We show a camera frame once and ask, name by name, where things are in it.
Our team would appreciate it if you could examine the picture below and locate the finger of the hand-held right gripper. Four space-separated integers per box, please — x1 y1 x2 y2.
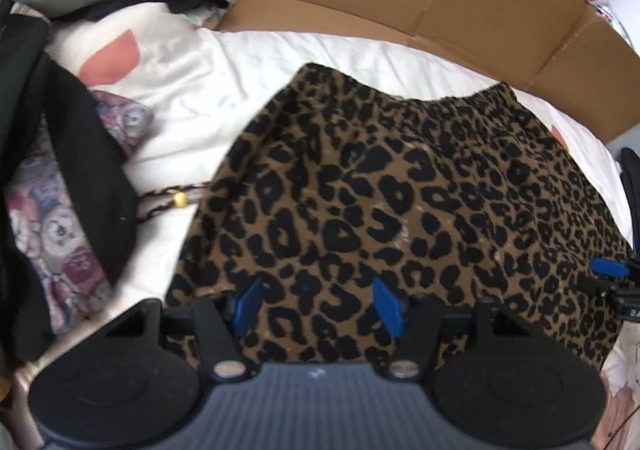
577 256 640 323

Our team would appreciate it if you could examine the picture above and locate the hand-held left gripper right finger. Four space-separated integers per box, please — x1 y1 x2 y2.
371 276 543 382

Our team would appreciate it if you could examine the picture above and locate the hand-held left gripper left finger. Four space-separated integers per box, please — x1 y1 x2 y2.
106 276 264 382

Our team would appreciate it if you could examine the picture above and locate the leopard print skirt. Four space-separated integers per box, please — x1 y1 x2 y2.
165 62 632 376

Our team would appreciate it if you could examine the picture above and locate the black bag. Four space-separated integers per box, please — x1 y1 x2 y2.
619 147 640 253

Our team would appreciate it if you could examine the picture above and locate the bear print cloth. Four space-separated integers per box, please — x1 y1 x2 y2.
5 90 156 337

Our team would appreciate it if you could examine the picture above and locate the printed white bedsheet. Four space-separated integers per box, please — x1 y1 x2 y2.
10 0 640 450

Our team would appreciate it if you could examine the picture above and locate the black garment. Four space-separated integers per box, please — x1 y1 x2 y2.
0 12 140 366

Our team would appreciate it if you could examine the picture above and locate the braided cord with yellow bead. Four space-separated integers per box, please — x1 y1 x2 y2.
135 184 213 227

